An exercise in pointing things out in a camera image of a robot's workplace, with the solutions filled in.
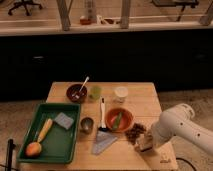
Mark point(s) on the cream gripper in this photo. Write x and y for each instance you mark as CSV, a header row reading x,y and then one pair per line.
x,y
148,136

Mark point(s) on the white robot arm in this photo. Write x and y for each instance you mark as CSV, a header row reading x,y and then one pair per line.
x,y
177,121

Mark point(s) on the white paper cup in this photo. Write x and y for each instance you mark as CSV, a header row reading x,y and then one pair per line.
x,y
121,93

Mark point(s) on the small metal cup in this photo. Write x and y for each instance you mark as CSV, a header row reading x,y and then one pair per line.
x,y
87,124

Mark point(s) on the green plastic cup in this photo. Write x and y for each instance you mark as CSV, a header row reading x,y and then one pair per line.
x,y
95,92

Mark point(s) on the brown dried grape bunch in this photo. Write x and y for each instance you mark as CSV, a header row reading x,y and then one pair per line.
x,y
133,133

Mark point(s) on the orange bowl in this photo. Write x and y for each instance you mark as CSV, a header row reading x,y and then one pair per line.
x,y
125,122

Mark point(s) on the green pea pod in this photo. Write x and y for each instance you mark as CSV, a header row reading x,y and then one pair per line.
x,y
117,121

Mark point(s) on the wooden table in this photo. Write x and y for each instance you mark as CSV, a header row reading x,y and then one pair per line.
x,y
143,103

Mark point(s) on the white plastic spoon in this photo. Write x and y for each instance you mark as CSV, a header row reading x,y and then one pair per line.
x,y
76,94

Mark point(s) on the dark red bowl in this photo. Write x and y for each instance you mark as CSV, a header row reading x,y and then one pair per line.
x,y
72,89

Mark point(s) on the grey sponge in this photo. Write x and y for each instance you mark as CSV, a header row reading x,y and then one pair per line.
x,y
63,120

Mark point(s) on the green plastic tray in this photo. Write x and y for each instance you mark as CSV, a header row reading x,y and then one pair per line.
x,y
58,146

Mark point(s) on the orange fruit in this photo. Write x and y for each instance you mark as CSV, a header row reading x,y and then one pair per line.
x,y
33,149

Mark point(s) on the black pole left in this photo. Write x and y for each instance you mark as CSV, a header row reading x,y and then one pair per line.
x,y
9,154

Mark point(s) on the red bowl on shelf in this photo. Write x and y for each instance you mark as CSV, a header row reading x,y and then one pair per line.
x,y
84,21

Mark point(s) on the black office chair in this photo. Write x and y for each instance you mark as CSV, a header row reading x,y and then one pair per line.
x,y
25,4

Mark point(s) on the white handled black brush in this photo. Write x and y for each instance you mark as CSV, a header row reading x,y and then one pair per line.
x,y
103,126

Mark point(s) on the yellow handled brush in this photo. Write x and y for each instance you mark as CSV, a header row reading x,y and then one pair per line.
x,y
47,125

